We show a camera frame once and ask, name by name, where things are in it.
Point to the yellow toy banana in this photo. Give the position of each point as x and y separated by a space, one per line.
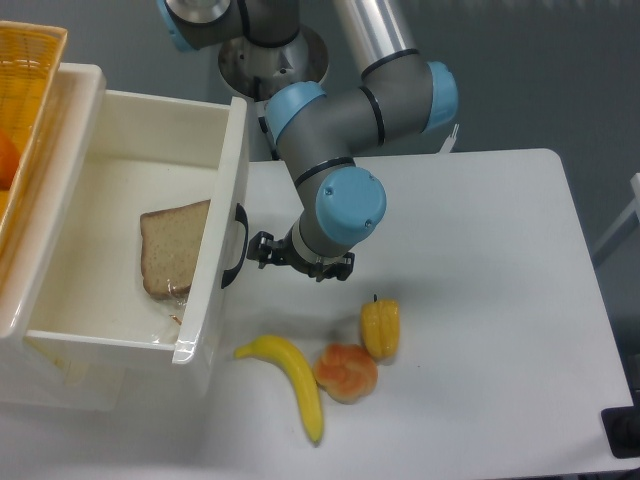
289 359

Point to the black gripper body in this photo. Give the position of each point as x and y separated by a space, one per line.
263 246

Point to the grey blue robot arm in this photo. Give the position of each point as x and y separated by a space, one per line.
317 135

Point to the orange fruit in basket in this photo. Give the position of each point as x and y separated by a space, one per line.
9 161

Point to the yellow woven basket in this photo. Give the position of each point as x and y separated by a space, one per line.
30 58

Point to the yellow toy bell pepper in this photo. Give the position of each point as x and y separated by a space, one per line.
380 327

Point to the black device at edge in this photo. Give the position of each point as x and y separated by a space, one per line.
622 431

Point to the white drawer cabinet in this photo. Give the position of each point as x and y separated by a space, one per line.
31 374

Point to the white drawer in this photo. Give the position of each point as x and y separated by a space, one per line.
147 153

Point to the white frame at right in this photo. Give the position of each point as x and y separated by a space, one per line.
619 230

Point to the orange swirl bread roll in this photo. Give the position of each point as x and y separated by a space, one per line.
346 372

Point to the brown bread slice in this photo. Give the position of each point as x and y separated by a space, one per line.
171 240

